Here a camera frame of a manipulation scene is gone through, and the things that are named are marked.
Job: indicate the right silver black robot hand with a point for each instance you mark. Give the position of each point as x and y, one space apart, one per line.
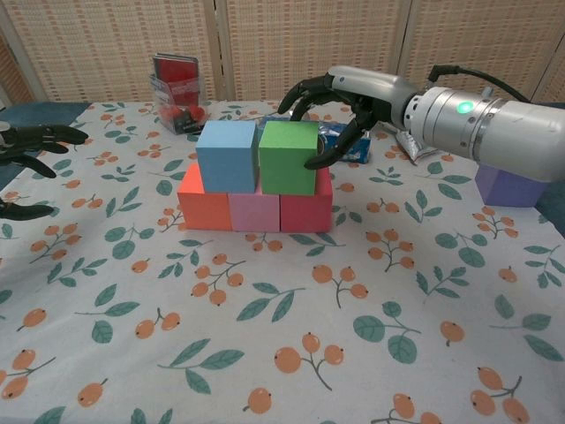
375 93

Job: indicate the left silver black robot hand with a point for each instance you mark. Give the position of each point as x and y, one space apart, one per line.
44 137

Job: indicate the green foam cube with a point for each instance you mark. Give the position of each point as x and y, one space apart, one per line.
287 163

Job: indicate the red foam cube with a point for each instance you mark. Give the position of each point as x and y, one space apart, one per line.
304 214

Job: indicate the purple foam cube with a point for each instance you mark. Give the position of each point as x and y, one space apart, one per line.
507 190

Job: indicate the light blue foam cube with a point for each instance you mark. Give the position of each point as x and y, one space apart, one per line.
225 163

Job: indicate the pink foam cube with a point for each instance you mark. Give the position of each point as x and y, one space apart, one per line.
253 212

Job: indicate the orange foam cube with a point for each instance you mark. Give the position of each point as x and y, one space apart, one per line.
205 212

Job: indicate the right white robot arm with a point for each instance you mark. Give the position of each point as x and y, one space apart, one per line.
499 128

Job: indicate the blue cookie box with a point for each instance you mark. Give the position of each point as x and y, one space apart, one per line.
359 150

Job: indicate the crumpled white green snack bag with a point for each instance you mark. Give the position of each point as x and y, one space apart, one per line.
408 143

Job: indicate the bamboo folding screen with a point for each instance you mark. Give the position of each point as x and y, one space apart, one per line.
287 44

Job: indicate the clear box with red contents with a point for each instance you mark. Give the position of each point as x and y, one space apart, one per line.
176 88

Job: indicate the floral print tablecloth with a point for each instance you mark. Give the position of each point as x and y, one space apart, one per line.
132 265

